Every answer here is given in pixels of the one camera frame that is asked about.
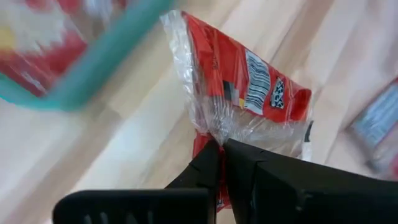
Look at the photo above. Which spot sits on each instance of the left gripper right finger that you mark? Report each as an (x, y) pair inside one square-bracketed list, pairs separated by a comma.
[(311, 199)]

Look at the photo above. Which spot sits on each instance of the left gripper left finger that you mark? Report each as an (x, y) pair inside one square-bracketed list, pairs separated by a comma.
[(199, 177)]

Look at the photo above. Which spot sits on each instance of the teal plastic basket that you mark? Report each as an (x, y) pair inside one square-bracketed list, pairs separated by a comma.
[(93, 68)]

